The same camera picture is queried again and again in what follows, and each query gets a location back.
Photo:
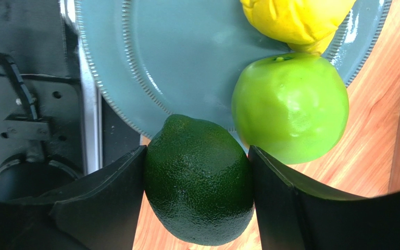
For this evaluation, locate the dark green fake lime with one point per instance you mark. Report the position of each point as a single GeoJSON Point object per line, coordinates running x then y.
{"type": "Point", "coordinates": [198, 181]}

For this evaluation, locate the yellow fake fruit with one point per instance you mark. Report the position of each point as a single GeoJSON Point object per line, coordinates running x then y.
{"type": "Point", "coordinates": [306, 26]}

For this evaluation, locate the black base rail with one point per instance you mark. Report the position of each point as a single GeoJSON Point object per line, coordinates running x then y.
{"type": "Point", "coordinates": [46, 132]}

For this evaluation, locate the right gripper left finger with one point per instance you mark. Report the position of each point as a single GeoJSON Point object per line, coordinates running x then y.
{"type": "Point", "coordinates": [43, 206]}

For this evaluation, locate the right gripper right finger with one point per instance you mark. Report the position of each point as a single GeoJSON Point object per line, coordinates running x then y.
{"type": "Point", "coordinates": [295, 211]}

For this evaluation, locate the green fake apple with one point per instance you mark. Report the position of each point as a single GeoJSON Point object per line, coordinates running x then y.
{"type": "Point", "coordinates": [293, 106]}

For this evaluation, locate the grey-blue round plate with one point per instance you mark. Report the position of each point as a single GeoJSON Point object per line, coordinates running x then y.
{"type": "Point", "coordinates": [151, 59]}

